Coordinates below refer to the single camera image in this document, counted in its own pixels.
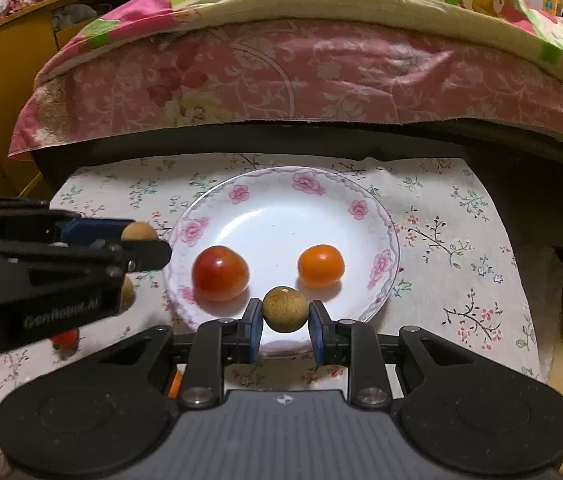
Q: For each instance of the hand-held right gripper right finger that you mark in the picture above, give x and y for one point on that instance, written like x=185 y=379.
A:
x=317 y=334

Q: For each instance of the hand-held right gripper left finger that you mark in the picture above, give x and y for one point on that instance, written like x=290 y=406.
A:
x=254 y=332

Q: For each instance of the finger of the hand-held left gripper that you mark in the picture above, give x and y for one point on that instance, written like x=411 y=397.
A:
x=91 y=230
x=146 y=256

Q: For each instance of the brown longan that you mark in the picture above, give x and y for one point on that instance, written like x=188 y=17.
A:
x=139 y=231
x=127 y=296
x=286 y=310

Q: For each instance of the red cherry tomato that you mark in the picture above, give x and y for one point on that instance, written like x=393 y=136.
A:
x=66 y=341

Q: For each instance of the large red tomato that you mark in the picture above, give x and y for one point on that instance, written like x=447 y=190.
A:
x=220 y=273

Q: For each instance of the white floral plate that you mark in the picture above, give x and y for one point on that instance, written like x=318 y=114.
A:
x=271 y=220

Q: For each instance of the white floral cloth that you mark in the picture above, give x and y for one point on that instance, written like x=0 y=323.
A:
x=436 y=260

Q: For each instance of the yellow green patchwork quilt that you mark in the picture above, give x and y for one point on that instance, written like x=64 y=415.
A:
x=361 y=5

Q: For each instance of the small yellow blue box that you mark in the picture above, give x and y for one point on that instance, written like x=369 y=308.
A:
x=552 y=5

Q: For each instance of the dark bed frame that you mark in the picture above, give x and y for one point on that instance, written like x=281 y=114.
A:
x=161 y=140

